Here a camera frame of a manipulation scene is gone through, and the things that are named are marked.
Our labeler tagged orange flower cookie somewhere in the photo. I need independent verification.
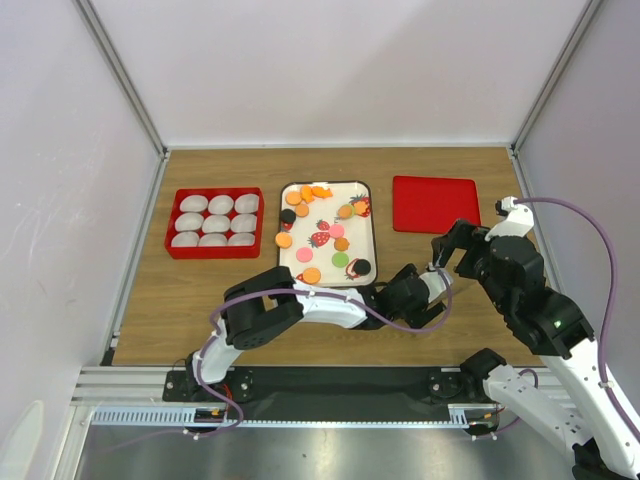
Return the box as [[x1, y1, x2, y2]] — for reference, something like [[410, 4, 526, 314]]
[[299, 185, 314, 204]]

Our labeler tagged orange round cookie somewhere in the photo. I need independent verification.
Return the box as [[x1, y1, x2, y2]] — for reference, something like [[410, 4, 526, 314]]
[[302, 267, 322, 285], [274, 232, 293, 249], [285, 191, 302, 206], [295, 203, 309, 217]]

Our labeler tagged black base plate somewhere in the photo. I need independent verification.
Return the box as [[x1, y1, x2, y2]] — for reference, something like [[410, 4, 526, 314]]
[[162, 366, 506, 421]]

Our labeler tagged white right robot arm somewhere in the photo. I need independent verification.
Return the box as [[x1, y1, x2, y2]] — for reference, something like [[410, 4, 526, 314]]
[[431, 197, 639, 479]]

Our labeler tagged orange scalloped cookie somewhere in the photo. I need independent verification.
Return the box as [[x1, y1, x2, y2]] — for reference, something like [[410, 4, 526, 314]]
[[334, 237, 350, 252]]

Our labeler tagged aluminium frame rail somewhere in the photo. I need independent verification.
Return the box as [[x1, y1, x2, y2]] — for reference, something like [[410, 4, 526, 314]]
[[69, 366, 174, 405]]

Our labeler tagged orange fish shaped cookie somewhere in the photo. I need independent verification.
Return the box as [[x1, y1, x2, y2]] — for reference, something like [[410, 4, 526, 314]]
[[311, 186, 333, 199]]

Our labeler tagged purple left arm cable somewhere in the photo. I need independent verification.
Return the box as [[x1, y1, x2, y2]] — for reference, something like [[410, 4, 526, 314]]
[[192, 267, 454, 441]]

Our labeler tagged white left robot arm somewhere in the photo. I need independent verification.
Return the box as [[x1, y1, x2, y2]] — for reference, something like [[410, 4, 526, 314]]
[[184, 264, 453, 402]]

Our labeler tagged pink round cookie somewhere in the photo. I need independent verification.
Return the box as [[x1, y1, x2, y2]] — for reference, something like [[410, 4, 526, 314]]
[[296, 247, 313, 263], [328, 224, 345, 239]]

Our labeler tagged red box lid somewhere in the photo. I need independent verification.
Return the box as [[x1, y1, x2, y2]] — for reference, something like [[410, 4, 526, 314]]
[[392, 176, 481, 234]]

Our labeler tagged white strawberry print tray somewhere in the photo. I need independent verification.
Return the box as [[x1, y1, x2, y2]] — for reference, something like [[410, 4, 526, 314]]
[[277, 180, 378, 288]]

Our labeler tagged white slotted cable duct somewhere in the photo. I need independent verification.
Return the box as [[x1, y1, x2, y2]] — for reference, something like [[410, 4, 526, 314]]
[[92, 406, 469, 429]]

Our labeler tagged red compartment cookie box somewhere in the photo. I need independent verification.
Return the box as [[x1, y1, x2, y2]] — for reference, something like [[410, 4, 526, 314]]
[[164, 187, 265, 260]]

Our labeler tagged black round cookie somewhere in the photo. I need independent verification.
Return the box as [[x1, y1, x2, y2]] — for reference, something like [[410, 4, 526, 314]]
[[352, 259, 372, 276], [279, 209, 297, 224]]

